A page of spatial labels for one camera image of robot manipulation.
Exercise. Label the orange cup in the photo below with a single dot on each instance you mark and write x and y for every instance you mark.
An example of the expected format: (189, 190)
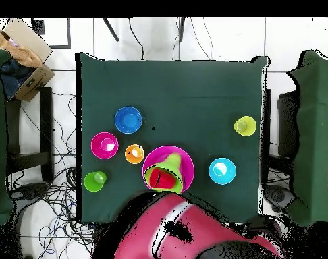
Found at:
(130, 157)

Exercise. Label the small magenta bowl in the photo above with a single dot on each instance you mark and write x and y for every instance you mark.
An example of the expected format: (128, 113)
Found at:
(97, 145)

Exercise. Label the yellow cup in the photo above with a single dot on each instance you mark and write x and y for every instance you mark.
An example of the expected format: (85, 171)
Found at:
(249, 126)

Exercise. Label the black stool frame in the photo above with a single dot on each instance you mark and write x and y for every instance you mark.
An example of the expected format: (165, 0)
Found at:
(46, 129)

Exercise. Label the tall green cup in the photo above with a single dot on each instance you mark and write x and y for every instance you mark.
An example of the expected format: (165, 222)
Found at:
(89, 182)

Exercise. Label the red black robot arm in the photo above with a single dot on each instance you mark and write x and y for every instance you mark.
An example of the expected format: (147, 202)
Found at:
(201, 234)

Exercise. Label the cardboard box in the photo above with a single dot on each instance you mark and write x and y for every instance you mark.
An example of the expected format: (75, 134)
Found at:
(31, 83)

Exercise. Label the large pink bowl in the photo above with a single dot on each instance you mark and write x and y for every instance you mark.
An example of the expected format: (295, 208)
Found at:
(187, 167)

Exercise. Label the small cyan bowl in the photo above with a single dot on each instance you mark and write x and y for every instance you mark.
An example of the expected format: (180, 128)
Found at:
(228, 176)

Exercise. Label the black floor frame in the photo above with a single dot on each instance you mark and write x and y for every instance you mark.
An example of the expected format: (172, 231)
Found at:
(69, 35)

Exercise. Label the black tripod leg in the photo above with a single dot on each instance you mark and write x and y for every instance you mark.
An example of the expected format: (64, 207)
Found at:
(111, 30)
(181, 29)

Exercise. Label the red cup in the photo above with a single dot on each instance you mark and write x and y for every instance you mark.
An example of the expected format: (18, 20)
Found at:
(164, 179)

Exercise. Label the grey chair base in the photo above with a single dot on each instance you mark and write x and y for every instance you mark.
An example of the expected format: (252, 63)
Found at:
(31, 190)
(278, 196)

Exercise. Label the dark green tablecloth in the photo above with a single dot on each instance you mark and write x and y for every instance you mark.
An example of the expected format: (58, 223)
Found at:
(174, 94)

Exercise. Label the black box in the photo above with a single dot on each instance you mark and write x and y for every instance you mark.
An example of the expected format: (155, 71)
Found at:
(286, 124)

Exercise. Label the large green bowl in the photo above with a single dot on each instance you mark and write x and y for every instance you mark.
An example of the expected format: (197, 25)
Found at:
(180, 186)

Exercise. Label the small blue bowl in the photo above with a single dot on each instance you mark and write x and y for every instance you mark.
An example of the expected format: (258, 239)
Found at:
(128, 119)

